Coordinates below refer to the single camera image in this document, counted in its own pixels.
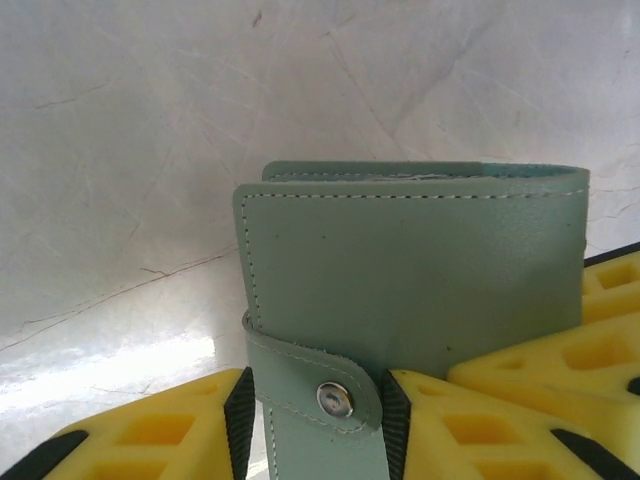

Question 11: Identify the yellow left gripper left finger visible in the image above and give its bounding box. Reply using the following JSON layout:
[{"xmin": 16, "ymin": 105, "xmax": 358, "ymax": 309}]
[{"xmin": 29, "ymin": 367, "xmax": 257, "ymax": 480}]

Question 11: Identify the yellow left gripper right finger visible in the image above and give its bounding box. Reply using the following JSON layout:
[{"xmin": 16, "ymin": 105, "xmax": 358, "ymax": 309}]
[{"xmin": 379, "ymin": 369, "xmax": 636, "ymax": 480}]

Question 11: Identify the mint green leather card holder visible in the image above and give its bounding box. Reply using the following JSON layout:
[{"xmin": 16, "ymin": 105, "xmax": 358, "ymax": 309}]
[{"xmin": 232, "ymin": 159, "xmax": 591, "ymax": 480}]

